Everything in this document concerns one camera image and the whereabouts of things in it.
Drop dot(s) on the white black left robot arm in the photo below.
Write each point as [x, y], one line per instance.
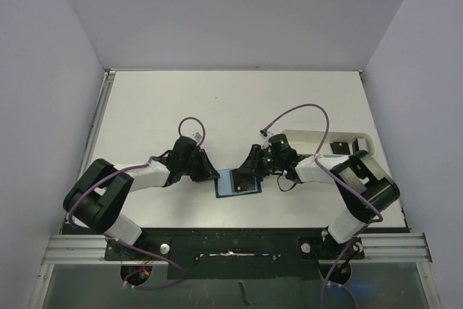
[97, 198]

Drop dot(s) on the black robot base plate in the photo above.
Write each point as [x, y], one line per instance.
[253, 253]

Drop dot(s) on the white plastic card tray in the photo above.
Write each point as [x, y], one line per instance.
[306, 142]

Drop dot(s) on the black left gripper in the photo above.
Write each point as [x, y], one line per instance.
[207, 171]

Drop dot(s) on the aluminium frame rail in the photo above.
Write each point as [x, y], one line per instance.
[395, 248]

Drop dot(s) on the blue leather card holder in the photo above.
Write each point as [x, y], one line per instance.
[224, 185]

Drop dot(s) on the black card in tray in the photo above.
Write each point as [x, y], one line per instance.
[340, 148]

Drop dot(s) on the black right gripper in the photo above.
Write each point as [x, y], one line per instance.
[254, 161]

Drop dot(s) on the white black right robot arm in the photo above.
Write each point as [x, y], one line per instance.
[364, 186]

